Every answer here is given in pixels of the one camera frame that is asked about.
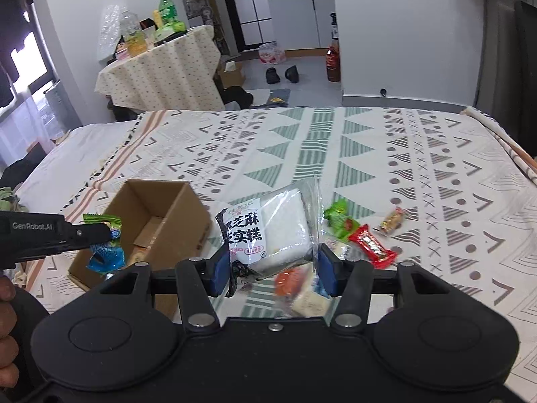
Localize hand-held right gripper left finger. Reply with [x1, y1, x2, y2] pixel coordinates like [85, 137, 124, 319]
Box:
[98, 245, 231, 332]

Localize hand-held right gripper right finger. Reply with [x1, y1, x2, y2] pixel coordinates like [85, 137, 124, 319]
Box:
[318, 243, 451, 332]

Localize light green snack packet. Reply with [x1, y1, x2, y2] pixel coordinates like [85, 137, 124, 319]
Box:
[83, 213, 123, 240]

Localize white and blue snack packet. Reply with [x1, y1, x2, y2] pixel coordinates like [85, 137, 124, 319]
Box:
[289, 238, 361, 319]

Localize small orange snack packet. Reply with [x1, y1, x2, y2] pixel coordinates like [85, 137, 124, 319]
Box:
[274, 269, 310, 305]

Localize red candy packet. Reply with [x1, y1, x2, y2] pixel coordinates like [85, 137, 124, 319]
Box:
[347, 224, 398, 270]

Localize bright green candy packet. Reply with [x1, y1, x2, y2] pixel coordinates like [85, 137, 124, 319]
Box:
[324, 198, 360, 242]

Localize brown cardboard box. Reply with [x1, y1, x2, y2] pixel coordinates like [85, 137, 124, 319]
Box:
[68, 179, 212, 320]

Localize black and white cake packet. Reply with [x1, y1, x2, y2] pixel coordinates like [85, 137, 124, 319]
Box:
[215, 175, 324, 299]

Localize small brown candy packet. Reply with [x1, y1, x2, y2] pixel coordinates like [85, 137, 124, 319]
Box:
[379, 207, 409, 234]

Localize person's left hand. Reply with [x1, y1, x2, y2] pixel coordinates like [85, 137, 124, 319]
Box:
[0, 279, 19, 393]

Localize green cloth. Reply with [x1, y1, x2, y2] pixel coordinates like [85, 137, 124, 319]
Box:
[0, 187, 27, 213]

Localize white bed sheet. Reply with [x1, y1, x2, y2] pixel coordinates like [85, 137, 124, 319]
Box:
[14, 120, 141, 211]

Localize sheer curtain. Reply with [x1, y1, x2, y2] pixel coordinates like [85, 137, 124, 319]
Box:
[0, 80, 78, 169]

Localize dark clothing pile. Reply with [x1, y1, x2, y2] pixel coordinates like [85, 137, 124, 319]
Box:
[107, 97, 145, 123]

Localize round table with dotted cloth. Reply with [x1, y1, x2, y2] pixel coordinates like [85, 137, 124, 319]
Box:
[94, 24, 225, 112]

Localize black cloth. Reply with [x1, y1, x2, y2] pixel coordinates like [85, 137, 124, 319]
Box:
[222, 86, 254, 110]

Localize grey floor mat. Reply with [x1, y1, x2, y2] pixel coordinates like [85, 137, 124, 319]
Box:
[252, 88, 291, 107]

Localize window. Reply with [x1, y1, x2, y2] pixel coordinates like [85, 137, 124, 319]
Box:
[0, 29, 55, 114]

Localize small cardboard carton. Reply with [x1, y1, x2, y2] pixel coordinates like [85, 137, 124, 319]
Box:
[217, 62, 246, 89]

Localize clear bottle with yellow drink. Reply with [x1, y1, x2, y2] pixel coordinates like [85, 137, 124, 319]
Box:
[120, 8, 148, 57]

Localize red oil bottle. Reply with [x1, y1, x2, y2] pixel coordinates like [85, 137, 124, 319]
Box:
[326, 46, 341, 82]

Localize clear plastic bag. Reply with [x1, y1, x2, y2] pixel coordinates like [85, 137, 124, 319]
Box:
[97, 4, 127, 61]

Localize flat black device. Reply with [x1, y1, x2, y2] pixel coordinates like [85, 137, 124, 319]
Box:
[153, 30, 189, 47]

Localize green tissue pack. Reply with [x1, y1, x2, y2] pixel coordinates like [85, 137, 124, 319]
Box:
[155, 22, 187, 42]

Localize pink water bottle pack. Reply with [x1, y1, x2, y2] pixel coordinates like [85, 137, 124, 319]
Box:
[258, 43, 286, 65]

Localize dark hanging cloth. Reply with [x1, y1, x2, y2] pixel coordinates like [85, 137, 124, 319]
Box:
[0, 0, 34, 107]

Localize green soda bottle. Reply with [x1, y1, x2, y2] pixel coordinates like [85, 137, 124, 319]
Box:
[158, 0, 179, 26]

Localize small desk fan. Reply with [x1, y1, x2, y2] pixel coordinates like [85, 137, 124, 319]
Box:
[185, 0, 214, 28]

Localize white kitchen cabinet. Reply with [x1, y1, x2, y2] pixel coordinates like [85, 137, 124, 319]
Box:
[266, 0, 336, 51]

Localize black framed glass door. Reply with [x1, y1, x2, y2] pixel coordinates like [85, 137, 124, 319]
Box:
[216, 0, 273, 53]

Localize grey entrance door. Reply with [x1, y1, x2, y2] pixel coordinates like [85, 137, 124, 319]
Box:
[482, 0, 517, 107]

